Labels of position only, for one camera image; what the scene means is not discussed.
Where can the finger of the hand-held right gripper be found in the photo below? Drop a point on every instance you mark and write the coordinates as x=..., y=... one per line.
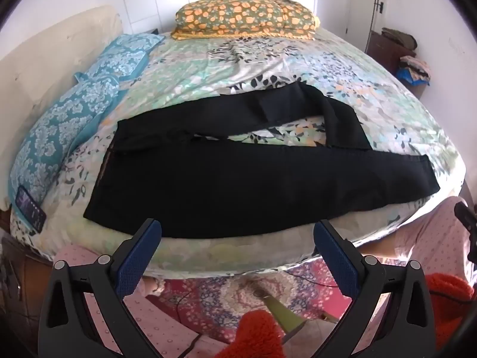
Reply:
x=463, y=214

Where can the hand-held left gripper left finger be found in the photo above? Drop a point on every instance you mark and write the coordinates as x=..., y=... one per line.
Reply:
x=138, y=259

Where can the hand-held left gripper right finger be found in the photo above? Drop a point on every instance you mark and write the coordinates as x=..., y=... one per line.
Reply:
x=335, y=259

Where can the black pants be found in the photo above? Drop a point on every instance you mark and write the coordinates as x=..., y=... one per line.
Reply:
x=223, y=186

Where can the red patterned rug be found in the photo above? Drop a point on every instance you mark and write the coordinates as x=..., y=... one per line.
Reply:
x=223, y=291

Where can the black smartphone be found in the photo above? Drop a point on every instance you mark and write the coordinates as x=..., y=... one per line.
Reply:
x=30, y=210

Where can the dark wooden nightstand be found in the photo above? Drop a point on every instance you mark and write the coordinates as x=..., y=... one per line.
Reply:
x=22, y=287

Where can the large teal floral pillow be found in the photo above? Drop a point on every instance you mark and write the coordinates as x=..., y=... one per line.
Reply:
x=63, y=126

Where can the pile of mixed clothes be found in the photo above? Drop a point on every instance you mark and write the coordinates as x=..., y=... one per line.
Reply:
x=413, y=68

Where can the dark wooden side table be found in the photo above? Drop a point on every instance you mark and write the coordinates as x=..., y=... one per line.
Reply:
x=384, y=54

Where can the folded olive cloth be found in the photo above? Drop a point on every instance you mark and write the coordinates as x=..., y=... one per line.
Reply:
x=400, y=38

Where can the small teal floral pillow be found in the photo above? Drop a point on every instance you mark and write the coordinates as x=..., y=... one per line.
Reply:
x=119, y=56

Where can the bed with floral sheet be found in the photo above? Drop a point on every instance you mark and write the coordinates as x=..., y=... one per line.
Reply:
x=261, y=67

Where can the cream padded headboard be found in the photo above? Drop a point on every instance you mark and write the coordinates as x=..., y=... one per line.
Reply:
x=48, y=52

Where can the white door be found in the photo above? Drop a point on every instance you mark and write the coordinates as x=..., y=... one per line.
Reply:
x=361, y=11

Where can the orange floral pillow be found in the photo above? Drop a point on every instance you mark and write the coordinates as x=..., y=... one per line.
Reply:
x=242, y=15

